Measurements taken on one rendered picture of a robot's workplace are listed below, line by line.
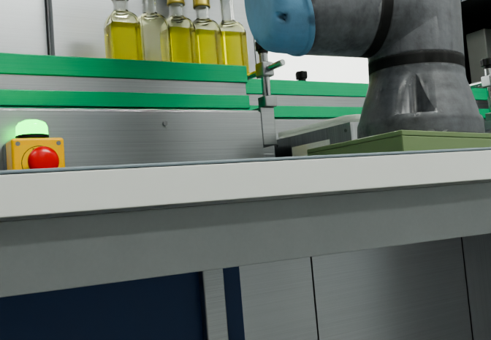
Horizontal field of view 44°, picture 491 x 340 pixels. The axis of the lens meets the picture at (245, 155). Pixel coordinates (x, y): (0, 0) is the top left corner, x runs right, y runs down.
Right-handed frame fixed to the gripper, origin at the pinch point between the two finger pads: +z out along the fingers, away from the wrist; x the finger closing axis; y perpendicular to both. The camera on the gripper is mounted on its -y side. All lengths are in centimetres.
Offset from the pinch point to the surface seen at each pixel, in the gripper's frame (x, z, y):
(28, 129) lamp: 21, 35, 46
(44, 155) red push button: 26, 39, 45
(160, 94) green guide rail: 13.7, 27.8, 22.5
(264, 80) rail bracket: 15.5, 25.2, 2.4
